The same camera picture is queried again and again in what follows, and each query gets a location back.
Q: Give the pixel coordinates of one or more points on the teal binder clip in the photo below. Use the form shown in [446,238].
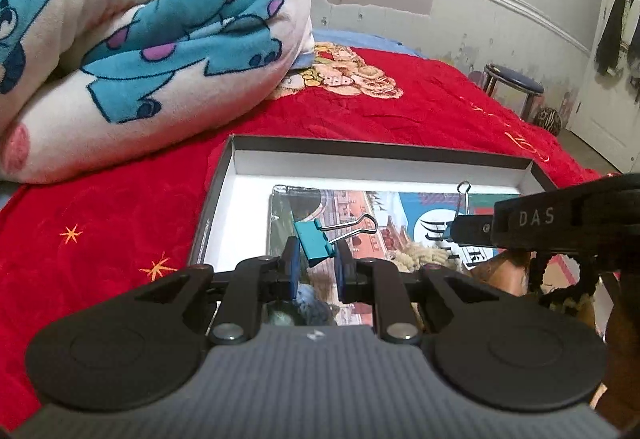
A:
[315,244]

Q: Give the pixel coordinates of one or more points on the red printed blanket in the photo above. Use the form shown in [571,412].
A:
[125,209]

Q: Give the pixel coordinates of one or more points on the blue binder clip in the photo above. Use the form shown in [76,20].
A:
[466,199]

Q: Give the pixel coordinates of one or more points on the tan paper packet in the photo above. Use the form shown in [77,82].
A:
[505,271]

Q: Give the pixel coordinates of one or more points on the round dark stool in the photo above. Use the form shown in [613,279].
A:
[515,78]

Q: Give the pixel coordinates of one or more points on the black shallow cardboard box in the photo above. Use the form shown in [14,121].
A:
[240,199]

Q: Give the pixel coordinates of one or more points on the dark hanging clothes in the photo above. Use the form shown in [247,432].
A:
[615,29]

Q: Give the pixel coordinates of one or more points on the cartoon monster printed blanket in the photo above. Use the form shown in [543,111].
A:
[125,44]

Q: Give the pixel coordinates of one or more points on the black scrunchie with white trim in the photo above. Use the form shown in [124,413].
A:
[590,279]

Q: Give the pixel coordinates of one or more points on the white door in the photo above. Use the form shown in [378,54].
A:
[595,119]

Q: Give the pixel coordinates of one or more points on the cream scrunchie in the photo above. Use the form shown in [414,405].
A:
[415,260]

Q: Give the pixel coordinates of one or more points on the colourful printed card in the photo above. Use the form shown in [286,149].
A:
[400,214]

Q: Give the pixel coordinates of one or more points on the dark patterned ball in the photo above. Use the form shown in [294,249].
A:
[547,120]

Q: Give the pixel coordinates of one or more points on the person's right hand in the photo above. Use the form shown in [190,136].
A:
[622,344]

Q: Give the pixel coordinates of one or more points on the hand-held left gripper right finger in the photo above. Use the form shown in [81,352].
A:
[342,271]

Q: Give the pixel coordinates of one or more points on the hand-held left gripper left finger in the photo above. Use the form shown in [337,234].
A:
[292,269]

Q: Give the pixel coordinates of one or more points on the light blue scrunchie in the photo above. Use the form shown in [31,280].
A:
[312,306]

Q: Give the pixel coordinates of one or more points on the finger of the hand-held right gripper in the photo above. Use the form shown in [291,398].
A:
[535,229]

